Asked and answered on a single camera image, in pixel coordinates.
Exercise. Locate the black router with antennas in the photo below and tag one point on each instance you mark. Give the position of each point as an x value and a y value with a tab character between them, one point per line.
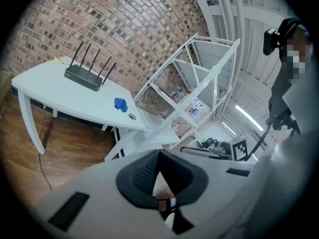
83	77

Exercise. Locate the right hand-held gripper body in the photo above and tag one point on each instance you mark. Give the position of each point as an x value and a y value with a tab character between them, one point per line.
239	149

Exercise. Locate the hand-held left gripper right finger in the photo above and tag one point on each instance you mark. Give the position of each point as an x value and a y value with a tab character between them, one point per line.
219	183

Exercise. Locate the black head-mounted camera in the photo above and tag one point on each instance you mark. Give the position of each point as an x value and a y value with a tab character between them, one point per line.
270	41

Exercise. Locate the blue cloth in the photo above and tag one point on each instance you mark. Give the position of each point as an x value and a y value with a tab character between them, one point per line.
120	104

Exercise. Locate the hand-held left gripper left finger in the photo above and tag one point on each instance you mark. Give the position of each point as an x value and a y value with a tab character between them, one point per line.
99	183

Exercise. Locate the white metal shelf rack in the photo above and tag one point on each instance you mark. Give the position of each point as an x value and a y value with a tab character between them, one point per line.
211	51

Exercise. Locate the person's light shirt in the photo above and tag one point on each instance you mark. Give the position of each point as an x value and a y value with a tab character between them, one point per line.
294	170

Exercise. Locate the ceiling strip light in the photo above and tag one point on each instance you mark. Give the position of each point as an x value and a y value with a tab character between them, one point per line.
249	117

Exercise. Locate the black chest mount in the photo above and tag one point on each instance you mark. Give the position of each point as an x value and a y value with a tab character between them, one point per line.
279	101

